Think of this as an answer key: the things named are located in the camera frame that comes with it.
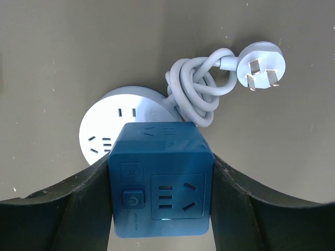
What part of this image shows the light blue round power strip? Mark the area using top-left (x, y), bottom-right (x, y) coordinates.
top-left (79, 86), bottom-right (182, 165)

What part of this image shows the dark blue cube socket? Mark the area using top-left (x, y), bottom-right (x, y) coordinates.
top-left (108, 122), bottom-right (214, 238)

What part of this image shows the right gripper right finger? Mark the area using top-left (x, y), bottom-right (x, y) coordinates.
top-left (210, 156), bottom-right (334, 250)

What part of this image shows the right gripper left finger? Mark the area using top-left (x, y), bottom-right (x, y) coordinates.
top-left (1, 156), bottom-right (113, 250)

